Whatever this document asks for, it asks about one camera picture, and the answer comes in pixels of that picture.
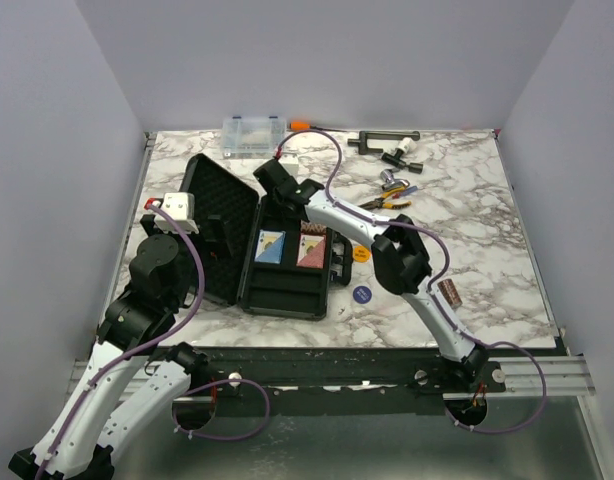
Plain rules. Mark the yellow handled needle-nose pliers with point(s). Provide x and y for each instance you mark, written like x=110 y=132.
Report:
x=387 y=200

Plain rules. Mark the black metal clamp tool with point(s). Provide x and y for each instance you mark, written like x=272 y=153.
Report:
x=361 y=142

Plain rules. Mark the orange handled screwdriver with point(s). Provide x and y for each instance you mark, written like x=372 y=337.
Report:
x=297 y=125

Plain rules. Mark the blue playing card deck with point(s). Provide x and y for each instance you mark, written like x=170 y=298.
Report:
x=269 y=246

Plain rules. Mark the orange big blind button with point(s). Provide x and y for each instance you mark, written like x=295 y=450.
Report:
x=361 y=254

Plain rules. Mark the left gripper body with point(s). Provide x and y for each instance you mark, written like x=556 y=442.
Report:
x=157 y=224

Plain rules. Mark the aluminium extrusion frame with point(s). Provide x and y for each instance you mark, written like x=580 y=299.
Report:
x=563 y=376

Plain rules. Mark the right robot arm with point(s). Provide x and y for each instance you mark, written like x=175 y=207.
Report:
x=400 y=259

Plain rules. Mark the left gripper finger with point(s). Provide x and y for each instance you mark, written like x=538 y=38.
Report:
x=232 y=237
x=216 y=239

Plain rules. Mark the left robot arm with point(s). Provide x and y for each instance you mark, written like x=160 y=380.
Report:
x=96 y=425

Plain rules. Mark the peach blue poker chip stack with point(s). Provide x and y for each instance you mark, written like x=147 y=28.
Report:
x=310 y=228

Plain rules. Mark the black foam-lined poker case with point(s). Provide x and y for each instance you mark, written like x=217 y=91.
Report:
x=259 y=288

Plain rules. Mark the clear plastic organizer box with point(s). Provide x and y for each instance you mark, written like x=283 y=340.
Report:
x=251 y=137

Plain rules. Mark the red playing card deck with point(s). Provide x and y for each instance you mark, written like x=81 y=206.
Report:
x=311 y=251

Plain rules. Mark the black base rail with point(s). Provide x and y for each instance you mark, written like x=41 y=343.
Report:
x=242 y=382

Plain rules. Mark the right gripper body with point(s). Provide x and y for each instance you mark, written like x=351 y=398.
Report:
x=277 y=203

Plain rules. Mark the orange black poker chip stack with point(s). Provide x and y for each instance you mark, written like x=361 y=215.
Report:
x=449 y=291

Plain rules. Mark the blue small blind button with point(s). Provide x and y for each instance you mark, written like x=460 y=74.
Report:
x=362 y=294

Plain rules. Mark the chrome metal fitting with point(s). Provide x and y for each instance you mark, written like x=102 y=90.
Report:
x=390 y=182

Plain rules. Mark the black white cylinder tool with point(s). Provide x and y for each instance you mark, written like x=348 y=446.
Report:
x=396 y=158

